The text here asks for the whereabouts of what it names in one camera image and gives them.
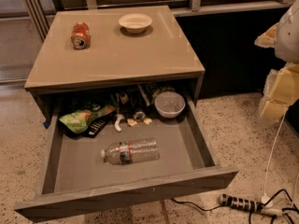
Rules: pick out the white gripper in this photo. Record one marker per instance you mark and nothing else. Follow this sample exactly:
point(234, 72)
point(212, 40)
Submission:
point(288, 37)

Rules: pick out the clear plastic water bottle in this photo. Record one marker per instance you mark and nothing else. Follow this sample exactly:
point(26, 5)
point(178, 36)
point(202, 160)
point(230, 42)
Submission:
point(129, 152)

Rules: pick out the black can in drawer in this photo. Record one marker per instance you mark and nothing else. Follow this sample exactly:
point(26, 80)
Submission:
point(139, 115)

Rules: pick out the cream bowl on counter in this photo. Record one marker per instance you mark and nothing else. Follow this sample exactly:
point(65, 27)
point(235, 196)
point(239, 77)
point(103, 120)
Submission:
point(135, 23)

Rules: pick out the open grey wooden drawer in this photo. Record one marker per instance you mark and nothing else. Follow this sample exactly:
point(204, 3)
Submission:
point(74, 179)

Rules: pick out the dark green snack bag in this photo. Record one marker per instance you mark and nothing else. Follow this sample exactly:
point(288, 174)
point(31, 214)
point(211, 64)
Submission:
point(149, 91)

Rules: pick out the beige side table cabinet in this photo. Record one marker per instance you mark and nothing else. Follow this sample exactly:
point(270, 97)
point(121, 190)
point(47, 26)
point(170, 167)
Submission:
point(113, 57)

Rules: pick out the black white power strip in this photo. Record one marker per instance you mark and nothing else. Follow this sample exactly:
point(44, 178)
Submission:
point(240, 203)

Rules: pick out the small beige food piece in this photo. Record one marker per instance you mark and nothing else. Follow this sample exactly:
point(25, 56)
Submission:
point(131, 122)

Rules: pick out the white plastic toy mushroom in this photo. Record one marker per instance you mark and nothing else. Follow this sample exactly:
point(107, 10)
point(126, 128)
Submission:
point(119, 118)

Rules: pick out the black snack bar wrapper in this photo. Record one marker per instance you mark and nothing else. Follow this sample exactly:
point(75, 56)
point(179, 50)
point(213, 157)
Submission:
point(97, 126)

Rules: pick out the orange soda can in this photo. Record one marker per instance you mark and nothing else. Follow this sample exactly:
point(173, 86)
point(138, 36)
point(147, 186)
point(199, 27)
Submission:
point(80, 36)

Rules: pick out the green chip bag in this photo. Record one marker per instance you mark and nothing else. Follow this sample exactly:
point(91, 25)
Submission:
point(78, 121)

